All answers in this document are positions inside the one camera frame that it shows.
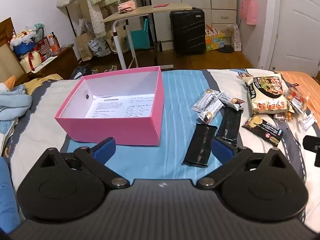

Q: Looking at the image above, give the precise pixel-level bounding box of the blue cloth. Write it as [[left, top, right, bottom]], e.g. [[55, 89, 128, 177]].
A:
[[0, 156, 21, 228]]

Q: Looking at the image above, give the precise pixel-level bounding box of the large cream noodle packet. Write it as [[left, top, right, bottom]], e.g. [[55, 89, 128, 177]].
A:
[[242, 73, 295, 115]]

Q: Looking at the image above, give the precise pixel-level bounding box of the small clear snack packet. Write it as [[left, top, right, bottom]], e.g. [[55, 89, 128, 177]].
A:
[[273, 111, 293, 123]]

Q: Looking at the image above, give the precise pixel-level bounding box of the white plastic bag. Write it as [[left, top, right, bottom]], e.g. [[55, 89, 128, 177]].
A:
[[231, 23, 242, 52]]

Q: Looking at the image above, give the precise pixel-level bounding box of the wooden overbed table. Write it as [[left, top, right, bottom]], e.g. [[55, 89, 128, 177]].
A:
[[102, 3, 193, 70]]

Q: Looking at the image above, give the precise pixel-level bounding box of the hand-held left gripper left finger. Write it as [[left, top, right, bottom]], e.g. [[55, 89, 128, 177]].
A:
[[35, 137, 130, 189]]

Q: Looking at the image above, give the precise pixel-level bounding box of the dark wooden nightstand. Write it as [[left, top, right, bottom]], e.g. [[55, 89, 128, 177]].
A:
[[26, 43, 81, 81]]

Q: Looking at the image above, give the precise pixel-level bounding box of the colourful gift bag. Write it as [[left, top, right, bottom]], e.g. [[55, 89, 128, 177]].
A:
[[205, 25, 232, 52]]

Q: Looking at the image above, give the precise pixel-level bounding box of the light blue blanket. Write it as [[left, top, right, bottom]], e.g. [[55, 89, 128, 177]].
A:
[[0, 84, 33, 133]]

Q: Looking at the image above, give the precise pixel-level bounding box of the black snack packet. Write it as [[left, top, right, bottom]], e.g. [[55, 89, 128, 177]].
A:
[[216, 107, 244, 147], [181, 123, 217, 168]]

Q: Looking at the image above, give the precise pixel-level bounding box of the blue gift basket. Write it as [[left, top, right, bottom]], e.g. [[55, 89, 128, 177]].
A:
[[10, 29, 37, 56]]

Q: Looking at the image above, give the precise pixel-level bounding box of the white door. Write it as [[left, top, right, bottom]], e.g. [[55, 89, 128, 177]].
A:
[[259, 0, 320, 77]]

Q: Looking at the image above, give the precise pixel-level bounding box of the pink cardboard box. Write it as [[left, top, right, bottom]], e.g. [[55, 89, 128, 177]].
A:
[[55, 66, 164, 146]]

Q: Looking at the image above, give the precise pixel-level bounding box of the pink gift bag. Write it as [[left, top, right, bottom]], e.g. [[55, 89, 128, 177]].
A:
[[239, 0, 259, 26]]

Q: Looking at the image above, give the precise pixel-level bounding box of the white snack bar packet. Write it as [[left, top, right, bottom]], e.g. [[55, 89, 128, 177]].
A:
[[191, 96, 217, 113], [197, 100, 224, 125], [217, 91, 246, 111], [201, 89, 220, 105]]

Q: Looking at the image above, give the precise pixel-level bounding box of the pink tissue box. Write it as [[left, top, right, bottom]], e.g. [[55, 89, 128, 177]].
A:
[[117, 2, 137, 12]]

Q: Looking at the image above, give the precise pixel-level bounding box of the dark chip packet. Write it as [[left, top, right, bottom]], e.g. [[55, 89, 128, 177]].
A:
[[242, 114, 284, 147]]

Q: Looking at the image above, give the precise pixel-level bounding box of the brown paper bag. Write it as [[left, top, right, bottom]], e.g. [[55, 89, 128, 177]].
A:
[[75, 32, 94, 62]]

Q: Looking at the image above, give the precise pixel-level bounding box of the small white snack packet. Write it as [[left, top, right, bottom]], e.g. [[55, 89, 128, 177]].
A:
[[298, 112, 318, 133]]

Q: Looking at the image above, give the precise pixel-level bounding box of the duck plush toy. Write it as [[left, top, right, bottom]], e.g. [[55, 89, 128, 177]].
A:
[[0, 76, 17, 91]]

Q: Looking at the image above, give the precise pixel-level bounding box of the teal bag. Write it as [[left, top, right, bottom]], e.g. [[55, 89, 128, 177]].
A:
[[130, 19, 152, 51]]

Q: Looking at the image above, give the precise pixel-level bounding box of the clear red-label snack packet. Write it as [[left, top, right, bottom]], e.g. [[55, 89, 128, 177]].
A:
[[285, 84, 310, 114]]

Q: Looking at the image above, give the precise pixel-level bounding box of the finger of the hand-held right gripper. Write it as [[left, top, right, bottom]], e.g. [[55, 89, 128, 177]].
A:
[[302, 135, 320, 168]]

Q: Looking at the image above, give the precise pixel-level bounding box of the black suitcase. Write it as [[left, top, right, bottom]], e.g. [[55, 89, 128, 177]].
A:
[[170, 8, 207, 56]]

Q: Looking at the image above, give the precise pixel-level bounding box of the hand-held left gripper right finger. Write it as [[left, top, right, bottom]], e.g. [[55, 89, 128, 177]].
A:
[[196, 137, 293, 188]]

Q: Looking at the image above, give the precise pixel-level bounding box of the orange bottle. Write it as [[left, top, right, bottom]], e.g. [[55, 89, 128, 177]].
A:
[[48, 31, 61, 54]]

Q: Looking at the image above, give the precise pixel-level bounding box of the printed paper sheet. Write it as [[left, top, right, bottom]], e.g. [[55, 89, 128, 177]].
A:
[[85, 94, 154, 118]]

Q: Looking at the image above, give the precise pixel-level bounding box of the grey patterned bag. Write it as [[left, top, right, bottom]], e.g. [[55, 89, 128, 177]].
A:
[[88, 37, 111, 57]]

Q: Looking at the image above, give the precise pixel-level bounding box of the cream bag with red ribbon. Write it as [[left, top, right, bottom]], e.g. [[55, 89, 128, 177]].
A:
[[20, 51, 47, 72]]

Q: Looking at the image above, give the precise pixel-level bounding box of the wooden headboard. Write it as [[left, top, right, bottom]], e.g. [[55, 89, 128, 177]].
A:
[[0, 17, 27, 85]]

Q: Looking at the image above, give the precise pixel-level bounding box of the yellow cloth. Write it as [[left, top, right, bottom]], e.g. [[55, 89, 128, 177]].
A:
[[23, 73, 63, 96]]

